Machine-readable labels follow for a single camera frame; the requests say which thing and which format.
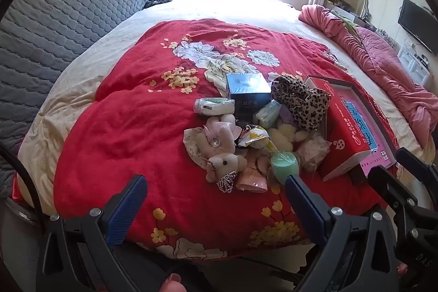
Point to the white floral scrunchie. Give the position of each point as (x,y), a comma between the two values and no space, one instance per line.
(191,141)

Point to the person's left hand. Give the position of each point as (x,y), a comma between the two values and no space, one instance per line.
(172,283)

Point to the pink quilt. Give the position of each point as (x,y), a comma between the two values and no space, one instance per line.
(386,66)

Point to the yellow white snack packet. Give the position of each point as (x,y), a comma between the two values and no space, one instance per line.
(256,139)

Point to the black television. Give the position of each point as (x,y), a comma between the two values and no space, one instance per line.
(415,23)

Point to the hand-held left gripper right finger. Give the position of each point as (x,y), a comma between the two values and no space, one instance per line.
(304,206)

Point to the green cloth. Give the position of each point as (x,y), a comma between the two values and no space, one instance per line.
(347,25)

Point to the leopard print scrunchie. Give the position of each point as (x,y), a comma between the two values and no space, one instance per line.
(291,86)
(311,110)

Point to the mint green tissue packet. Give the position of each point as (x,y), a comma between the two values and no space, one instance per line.
(268,114)

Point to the cream bear purple dress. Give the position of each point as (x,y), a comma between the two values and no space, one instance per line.
(285,134)

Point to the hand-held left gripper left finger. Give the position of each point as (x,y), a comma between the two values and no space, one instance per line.
(125,213)

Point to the dressing table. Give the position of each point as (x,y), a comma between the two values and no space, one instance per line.
(342,9)

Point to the white drawer cabinet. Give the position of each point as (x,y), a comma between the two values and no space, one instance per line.
(414,62)

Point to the cluster of cosmetic bottles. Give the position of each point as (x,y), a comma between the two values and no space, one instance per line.
(385,37)

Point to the shallow grey box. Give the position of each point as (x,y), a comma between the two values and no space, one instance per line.
(345,168)

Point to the pink book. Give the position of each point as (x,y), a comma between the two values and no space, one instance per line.
(362,121)

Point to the white green wrapped roll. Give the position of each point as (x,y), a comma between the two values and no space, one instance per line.
(212,105)

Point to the teddy bear sequin dress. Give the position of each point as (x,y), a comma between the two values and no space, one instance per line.
(224,169)

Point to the red floral blanket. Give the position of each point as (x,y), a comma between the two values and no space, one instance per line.
(137,73)

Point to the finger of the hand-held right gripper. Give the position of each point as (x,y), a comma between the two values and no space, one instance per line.
(390,186)
(419,172)

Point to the vanity mirror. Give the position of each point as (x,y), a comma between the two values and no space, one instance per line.
(357,1)

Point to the grey quilted headboard cover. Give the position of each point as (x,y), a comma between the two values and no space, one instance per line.
(68,4)

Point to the pink plastic packet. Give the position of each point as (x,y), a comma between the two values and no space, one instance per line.
(253,181)

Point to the green cup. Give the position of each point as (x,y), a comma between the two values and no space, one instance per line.
(284,167)

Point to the dark gift box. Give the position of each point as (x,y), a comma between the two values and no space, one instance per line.
(248,90)

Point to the red tissue pack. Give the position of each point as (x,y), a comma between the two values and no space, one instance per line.
(345,127)

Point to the clear bag pink contents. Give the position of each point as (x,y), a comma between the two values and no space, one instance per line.
(313,151)

